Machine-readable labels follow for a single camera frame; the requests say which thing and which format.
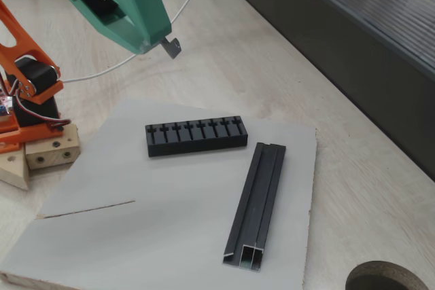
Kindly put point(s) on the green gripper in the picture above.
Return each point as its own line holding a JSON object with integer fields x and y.
{"x": 144, "y": 9}

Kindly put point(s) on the grey painted wooden board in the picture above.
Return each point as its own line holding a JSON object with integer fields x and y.
{"x": 136, "y": 235}

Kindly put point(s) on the black slotted holder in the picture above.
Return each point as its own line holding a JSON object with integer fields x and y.
{"x": 197, "y": 147}

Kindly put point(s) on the red controller board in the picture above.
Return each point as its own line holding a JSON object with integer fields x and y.
{"x": 4, "y": 105}

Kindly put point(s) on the black aluminium profile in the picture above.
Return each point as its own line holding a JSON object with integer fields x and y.
{"x": 258, "y": 201}

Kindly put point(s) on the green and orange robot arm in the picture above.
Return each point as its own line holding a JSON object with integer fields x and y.
{"x": 34, "y": 55}

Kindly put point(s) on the small metal plate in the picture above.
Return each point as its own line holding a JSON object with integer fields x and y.
{"x": 172, "y": 50}

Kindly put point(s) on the wooden robot mounting base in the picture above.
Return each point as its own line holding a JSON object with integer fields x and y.
{"x": 51, "y": 154}

